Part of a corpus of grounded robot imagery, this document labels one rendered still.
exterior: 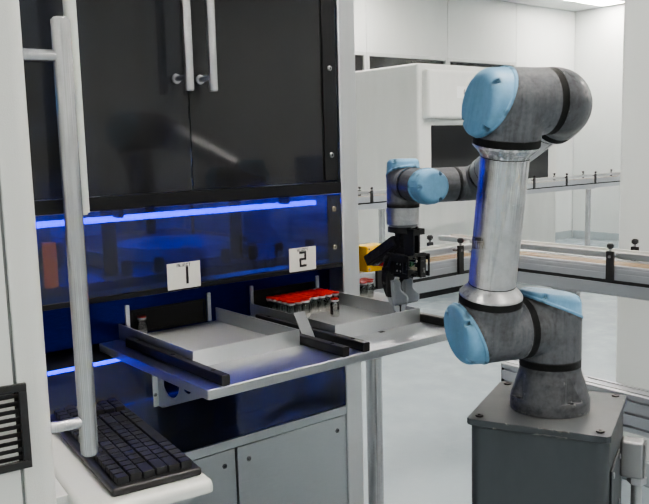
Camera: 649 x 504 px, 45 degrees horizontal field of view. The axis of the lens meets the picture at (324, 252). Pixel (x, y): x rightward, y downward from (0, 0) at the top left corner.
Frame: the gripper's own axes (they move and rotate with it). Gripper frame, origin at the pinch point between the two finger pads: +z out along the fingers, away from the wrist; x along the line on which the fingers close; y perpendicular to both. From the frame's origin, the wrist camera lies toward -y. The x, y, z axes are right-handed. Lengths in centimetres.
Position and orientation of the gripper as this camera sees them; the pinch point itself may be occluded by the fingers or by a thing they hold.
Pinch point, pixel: (397, 310)
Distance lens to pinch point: 187.4
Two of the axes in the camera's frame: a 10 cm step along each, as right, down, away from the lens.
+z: 0.2, 9.9, 1.4
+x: 7.8, -1.0, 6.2
